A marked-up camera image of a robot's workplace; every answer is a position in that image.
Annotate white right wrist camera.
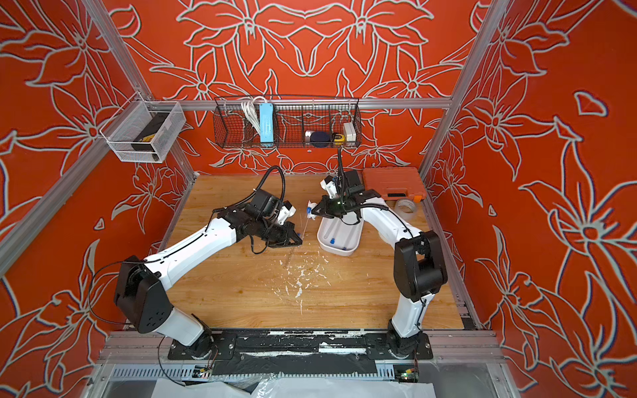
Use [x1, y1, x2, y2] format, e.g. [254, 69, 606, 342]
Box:
[320, 176, 338, 199]

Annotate clear tape roll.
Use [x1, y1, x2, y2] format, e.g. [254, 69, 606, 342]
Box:
[393, 199, 417, 222]

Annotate test tube blue cap pair-left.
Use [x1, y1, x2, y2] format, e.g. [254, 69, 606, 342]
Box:
[300, 210, 308, 240]

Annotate dark round object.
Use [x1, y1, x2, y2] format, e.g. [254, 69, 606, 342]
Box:
[310, 131, 332, 148]

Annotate light blue box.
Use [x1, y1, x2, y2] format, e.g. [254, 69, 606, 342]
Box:
[260, 103, 275, 146]

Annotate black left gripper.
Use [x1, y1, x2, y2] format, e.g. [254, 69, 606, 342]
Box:
[257, 218, 305, 247]

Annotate black yellow item in box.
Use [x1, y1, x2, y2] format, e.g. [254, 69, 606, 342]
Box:
[131, 112, 169, 152]

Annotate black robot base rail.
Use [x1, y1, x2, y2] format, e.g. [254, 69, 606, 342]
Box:
[168, 328, 433, 376]

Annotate white cable bundle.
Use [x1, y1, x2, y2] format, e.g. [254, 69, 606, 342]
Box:
[241, 98, 262, 138]

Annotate white wipe tissue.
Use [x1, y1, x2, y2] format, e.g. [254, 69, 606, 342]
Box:
[306, 201, 318, 220]

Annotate black wire basket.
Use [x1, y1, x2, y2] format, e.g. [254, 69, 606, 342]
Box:
[212, 96, 363, 149]

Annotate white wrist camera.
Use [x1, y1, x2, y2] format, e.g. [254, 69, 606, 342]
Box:
[276, 201, 296, 226]
[320, 176, 338, 199]

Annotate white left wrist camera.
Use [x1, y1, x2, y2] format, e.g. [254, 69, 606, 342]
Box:
[276, 201, 296, 226]

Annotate orange tool case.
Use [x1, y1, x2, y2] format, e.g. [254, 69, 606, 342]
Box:
[363, 167, 426, 203]

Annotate white plastic tray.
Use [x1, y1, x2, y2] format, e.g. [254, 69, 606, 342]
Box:
[317, 212, 363, 257]

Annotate clear acrylic wall box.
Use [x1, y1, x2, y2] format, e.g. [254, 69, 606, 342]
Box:
[100, 93, 186, 164]

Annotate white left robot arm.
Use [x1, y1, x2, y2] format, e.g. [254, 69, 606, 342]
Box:
[114, 189, 303, 358]

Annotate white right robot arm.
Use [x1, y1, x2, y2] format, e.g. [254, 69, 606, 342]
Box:
[311, 171, 448, 359]

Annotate white small box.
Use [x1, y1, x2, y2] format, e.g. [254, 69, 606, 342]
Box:
[343, 122, 357, 144]

